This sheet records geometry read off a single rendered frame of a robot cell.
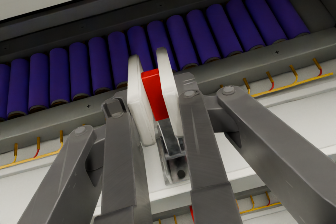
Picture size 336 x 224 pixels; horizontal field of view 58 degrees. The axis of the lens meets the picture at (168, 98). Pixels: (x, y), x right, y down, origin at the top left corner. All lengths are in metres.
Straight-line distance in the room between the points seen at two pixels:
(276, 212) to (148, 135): 0.30
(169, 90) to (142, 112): 0.02
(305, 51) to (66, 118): 0.21
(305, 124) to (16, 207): 0.24
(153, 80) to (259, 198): 0.29
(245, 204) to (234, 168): 0.19
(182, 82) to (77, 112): 0.12
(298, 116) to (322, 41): 0.07
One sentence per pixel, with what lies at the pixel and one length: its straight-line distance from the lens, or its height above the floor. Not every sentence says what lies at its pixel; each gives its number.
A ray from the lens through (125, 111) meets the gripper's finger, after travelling 0.15.
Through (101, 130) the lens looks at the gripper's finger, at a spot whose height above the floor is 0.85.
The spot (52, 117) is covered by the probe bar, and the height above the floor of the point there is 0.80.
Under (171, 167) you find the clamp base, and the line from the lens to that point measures 0.24.
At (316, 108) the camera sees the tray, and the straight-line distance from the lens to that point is 0.28.
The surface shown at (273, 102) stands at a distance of 0.26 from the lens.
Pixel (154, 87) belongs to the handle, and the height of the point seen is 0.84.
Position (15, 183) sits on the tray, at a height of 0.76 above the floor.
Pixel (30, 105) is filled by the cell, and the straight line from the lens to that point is 0.30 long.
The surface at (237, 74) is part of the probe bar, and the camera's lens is 0.26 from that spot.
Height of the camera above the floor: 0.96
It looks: 42 degrees down
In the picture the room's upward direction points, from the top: 16 degrees counter-clockwise
